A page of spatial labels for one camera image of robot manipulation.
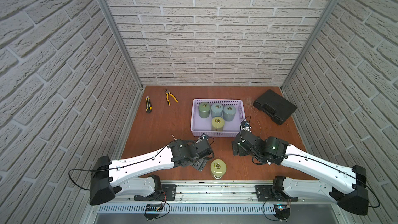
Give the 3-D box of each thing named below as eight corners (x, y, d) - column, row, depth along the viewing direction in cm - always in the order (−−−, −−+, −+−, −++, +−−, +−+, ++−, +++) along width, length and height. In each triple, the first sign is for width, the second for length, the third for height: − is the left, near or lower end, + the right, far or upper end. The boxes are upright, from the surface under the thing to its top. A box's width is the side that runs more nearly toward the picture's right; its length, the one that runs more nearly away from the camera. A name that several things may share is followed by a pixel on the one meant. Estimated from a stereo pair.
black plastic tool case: (278, 126, 100) (281, 121, 95) (252, 106, 110) (254, 101, 106) (294, 110, 108) (298, 105, 104) (268, 92, 119) (271, 87, 114)
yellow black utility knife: (146, 114, 106) (145, 112, 104) (146, 98, 115) (145, 96, 113) (152, 112, 106) (151, 110, 105) (151, 97, 115) (150, 95, 114)
